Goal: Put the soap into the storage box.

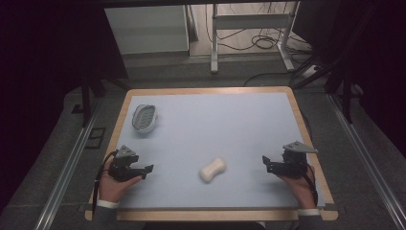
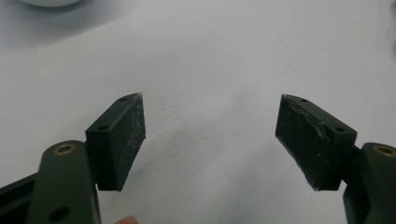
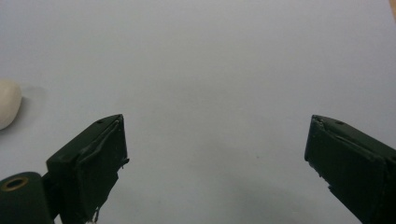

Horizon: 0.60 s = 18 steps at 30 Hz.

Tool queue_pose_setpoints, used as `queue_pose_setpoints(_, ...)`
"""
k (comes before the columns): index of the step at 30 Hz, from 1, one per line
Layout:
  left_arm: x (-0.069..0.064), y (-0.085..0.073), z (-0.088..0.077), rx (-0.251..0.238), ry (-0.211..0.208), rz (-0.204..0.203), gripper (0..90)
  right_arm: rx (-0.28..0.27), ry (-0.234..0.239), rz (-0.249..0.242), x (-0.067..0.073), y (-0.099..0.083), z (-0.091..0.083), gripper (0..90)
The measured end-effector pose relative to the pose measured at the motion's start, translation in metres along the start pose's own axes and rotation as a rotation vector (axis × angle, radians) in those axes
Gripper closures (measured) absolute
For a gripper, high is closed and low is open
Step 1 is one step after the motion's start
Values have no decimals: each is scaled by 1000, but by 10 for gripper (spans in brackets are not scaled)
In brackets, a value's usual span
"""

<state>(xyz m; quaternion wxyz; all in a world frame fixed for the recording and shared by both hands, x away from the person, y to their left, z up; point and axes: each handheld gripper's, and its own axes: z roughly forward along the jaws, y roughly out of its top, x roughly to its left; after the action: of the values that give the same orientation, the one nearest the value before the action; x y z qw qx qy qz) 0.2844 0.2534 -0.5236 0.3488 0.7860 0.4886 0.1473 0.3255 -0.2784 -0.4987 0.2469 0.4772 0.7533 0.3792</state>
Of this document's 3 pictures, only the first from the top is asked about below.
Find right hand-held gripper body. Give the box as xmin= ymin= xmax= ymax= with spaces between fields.
xmin=266 ymin=140 xmax=319 ymax=179

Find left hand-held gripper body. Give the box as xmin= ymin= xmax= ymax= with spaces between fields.
xmin=107 ymin=145 xmax=147 ymax=183

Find grey oval soap dish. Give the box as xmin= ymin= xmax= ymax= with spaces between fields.
xmin=131 ymin=103 xmax=159 ymax=134

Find white soap bar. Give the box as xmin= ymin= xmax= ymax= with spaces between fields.
xmin=198 ymin=156 xmax=228 ymax=184

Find person's left hand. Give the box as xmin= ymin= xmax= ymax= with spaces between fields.
xmin=98 ymin=159 xmax=144 ymax=204

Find person's right hand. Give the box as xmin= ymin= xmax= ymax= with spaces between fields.
xmin=277 ymin=163 xmax=318 ymax=211

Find light blue table mat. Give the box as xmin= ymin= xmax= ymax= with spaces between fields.
xmin=116 ymin=92 xmax=327 ymax=210

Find black tripod stand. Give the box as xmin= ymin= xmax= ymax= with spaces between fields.
xmin=70 ymin=57 xmax=132 ymax=128
xmin=288 ymin=6 xmax=377 ymax=125

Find grey cabinet panel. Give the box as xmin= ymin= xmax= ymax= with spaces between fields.
xmin=104 ymin=5 xmax=191 ymax=56

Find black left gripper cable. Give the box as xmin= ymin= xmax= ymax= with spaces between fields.
xmin=91 ymin=149 xmax=119 ymax=219

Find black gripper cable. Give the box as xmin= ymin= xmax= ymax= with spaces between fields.
xmin=302 ymin=163 xmax=320 ymax=207
xmin=91 ymin=149 xmax=119 ymax=219

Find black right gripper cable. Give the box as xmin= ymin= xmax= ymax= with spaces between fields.
xmin=302 ymin=163 xmax=320 ymax=207

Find aluminium rail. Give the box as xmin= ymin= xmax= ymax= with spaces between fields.
xmin=328 ymin=94 xmax=406 ymax=230
xmin=33 ymin=104 xmax=100 ymax=230

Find black floor cables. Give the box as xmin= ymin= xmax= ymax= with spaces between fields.
xmin=205 ymin=3 xmax=312 ymax=88

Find white metal desk frame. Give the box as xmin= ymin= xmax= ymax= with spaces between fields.
xmin=210 ymin=2 xmax=301 ymax=75

